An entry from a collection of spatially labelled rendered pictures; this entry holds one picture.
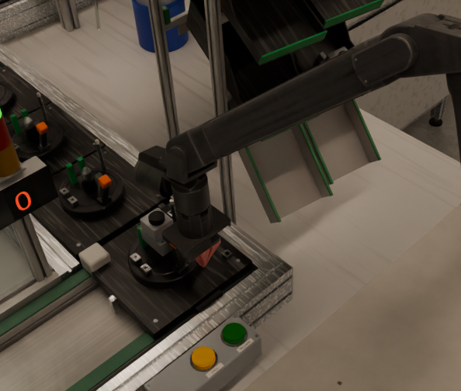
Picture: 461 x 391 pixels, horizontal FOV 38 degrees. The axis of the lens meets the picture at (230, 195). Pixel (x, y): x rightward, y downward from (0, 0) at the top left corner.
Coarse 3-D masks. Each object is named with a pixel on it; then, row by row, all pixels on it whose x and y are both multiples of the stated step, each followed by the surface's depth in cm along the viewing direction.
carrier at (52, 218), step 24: (96, 144) 140; (72, 168) 140; (96, 168) 146; (120, 168) 149; (72, 192) 141; (96, 192) 140; (120, 192) 140; (144, 192) 142; (48, 216) 139; (72, 216) 138; (96, 216) 138; (120, 216) 138; (72, 240) 134; (96, 240) 133
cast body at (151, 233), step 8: (144, 216) 121; (152, 216) 120; (160, 216) 120; (168, 216) 121; (144, 224) 120; (152, 224) 119; (160, 224) 119; (168, 224) 120; (144, 232) 123; (152, 232) 119; (160, 232) 120; (144, 240) 125; (152, 240) 121; (160, 240) 121; (160, 248) 120; (168, 248) 122
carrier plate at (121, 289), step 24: (120, 240) 133; (120, 264) 128; (216, 264) 127; (240, 264) 127; (120, 288) 124; (144, 288) 124; (192, 288) 123; (216, 288) 123; (144, 312) 120; (168, 312) 120
